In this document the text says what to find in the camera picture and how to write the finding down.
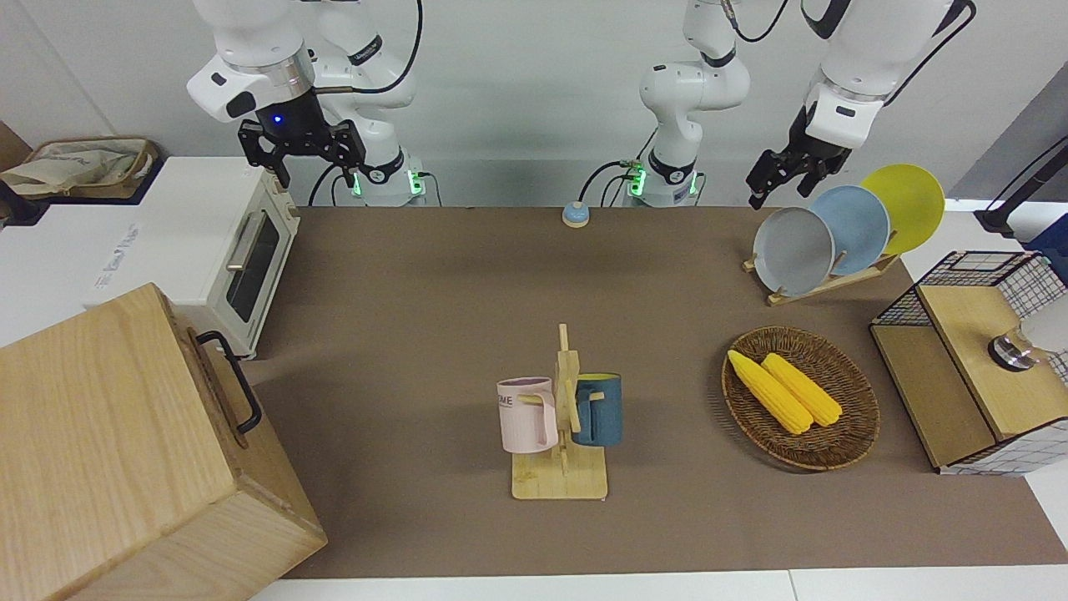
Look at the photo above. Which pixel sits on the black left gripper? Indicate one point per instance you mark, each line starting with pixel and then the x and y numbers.
pixel 813 150

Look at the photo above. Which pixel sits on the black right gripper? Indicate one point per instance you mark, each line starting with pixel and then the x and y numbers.
pixel 288 125

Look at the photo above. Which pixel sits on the wooden drawer cabinet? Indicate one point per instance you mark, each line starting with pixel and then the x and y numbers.
pixel 260 469

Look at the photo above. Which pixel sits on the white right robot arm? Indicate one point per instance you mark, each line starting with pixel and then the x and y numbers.
pixel 250 42

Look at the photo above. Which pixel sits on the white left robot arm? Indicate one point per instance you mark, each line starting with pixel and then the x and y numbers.
pixel 692 83

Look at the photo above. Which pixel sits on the grey plate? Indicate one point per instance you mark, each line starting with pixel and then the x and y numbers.
pixel 793 250

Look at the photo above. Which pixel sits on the light blue plate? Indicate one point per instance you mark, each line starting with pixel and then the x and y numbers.
pixel 859 225

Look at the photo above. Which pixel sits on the wooden plate rack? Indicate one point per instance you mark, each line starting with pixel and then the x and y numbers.
pixel 834 284

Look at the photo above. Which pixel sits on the white toaster oven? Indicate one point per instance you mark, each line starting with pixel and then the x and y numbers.
pixel 200 217

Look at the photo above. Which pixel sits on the yellow plate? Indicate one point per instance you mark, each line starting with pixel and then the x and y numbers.
pixel 914 200

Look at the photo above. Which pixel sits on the brown table mat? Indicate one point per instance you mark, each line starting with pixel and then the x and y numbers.
pixel 417 334

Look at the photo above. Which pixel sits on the yellow corn cob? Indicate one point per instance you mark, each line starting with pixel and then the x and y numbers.
pixel 772 392
pixel 808 391

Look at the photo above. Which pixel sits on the beige canvas bag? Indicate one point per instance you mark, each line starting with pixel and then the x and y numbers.
pixel 75 163

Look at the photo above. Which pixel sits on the brown wicker basket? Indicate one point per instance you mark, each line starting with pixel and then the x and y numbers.
pixel 843 434

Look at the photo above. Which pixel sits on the blue box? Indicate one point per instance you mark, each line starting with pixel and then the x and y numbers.
pixel 1053 246

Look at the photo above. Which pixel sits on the silver white lamp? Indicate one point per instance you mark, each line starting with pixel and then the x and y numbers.
pixel 1011 351

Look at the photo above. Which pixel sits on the dark blue mug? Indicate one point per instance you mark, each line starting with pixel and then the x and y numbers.
pixel 605 413

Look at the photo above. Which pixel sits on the pink mug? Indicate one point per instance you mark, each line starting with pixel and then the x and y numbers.
pixel 521 426

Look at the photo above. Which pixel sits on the light wooden cabinet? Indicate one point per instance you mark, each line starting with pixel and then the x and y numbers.
pixel 108 434

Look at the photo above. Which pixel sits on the wooden mug rack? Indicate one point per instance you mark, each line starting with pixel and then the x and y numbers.
pixel 559 480

